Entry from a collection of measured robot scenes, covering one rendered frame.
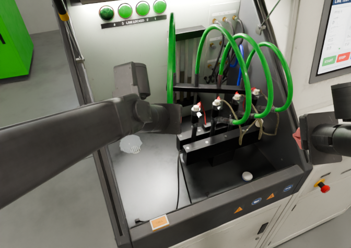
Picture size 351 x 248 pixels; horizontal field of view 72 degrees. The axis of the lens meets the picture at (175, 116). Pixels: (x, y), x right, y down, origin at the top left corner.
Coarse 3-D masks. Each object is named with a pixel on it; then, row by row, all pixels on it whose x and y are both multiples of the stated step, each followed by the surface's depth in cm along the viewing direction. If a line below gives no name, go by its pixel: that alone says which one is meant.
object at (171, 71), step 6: (174, 18) 71; (174, 24) 75; (168, 30) 58; (174, 30) 78; (168, 36) 57; (174, 36) 80; (168, 42) 56; (174, 42) 83; (168, 48) 56; (174, 48) 85; (168, 54) 55; (174, 54) 87; (168, 60) 55; (174, 60) 89; (168, 66) 55; (174, 66) 91; (168, 72) 55; (174, 72) 92; (168, 78) 55; (168, 84) 55; (168, 90) 55; (168, 96) 55; (168, 102) 55
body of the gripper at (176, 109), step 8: (152, 104) 48; (160, 104) 53; (168, 104) 52; (176, 104) 52; (160, 112) 48; (168, 112) 52; (176, 112) 52; (160, 120) 48; (168, 120) 51; (176, 120) 52; (160, 128) 50; (168, 128) 52; (176, 128) 51
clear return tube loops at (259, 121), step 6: (264, 96) 87; (234, 114) 82; (258, 120) 94; (240, 126) 80; (258, 126) 96; (276, 126) 86; (240, 132) 81; (264, 132) 92; (276, 132) 88; (240, 138) 83; (258, 138) 87; (240, 144) 84
